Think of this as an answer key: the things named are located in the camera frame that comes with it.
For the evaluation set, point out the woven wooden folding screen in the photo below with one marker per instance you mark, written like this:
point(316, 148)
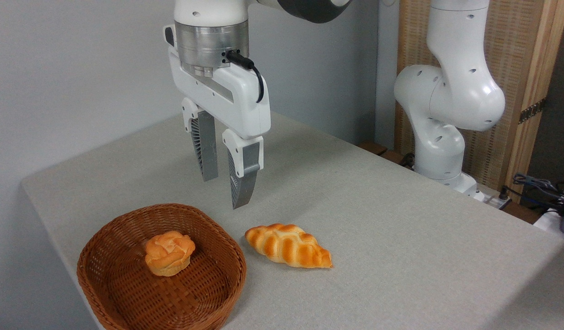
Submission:
point(515, 55)

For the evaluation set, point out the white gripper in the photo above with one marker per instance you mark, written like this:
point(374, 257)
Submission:
point(236, 101)

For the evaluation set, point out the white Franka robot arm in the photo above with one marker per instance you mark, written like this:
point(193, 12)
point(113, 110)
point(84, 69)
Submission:
point(456, 91)

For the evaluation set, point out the white box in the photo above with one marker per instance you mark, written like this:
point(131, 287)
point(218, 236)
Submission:
point(545, 222)

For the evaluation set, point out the braided golden bread loaf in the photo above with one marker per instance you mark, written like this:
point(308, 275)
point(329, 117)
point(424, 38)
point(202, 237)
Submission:
point(288, 246)

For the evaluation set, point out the metal screen hinge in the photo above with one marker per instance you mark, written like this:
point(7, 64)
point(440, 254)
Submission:
point(531, 111)

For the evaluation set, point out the round orange bread roll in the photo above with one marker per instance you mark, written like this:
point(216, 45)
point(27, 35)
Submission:
point(168, 254)

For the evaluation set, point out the brown wicker basket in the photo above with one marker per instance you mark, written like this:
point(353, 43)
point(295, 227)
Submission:
point(172, 298)

